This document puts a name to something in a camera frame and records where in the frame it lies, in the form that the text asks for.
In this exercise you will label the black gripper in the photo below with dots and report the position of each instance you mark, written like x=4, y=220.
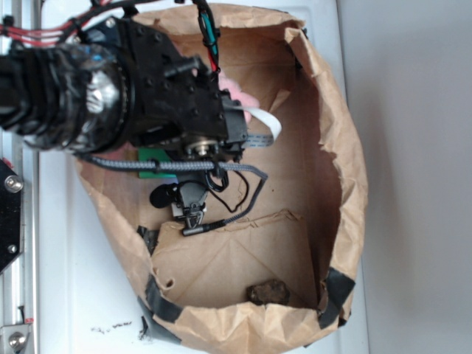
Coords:
x=173, y=102

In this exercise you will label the green rectangular block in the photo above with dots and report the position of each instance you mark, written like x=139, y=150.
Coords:
x=146, y=154

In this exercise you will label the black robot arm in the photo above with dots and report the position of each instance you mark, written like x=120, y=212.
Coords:
x=124, y=83

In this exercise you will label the pink plush bunny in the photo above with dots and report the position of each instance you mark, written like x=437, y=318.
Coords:
x=236, y=92

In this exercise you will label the brown paper bag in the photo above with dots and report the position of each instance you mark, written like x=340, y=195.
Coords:
x=306, y=228

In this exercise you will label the brown rock lump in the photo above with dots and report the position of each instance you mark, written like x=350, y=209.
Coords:
x=270, y=291

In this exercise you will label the small black camera module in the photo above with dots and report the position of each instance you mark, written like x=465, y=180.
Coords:
x=186, y=199

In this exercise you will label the black metal bracket plate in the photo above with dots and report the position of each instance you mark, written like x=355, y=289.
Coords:
x=10, y=215

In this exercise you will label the aluminium frame rail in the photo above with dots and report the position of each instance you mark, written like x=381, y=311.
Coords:
x=19, y=283

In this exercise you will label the silver corner bracket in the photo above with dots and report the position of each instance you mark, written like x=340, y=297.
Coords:
x=15, y=338

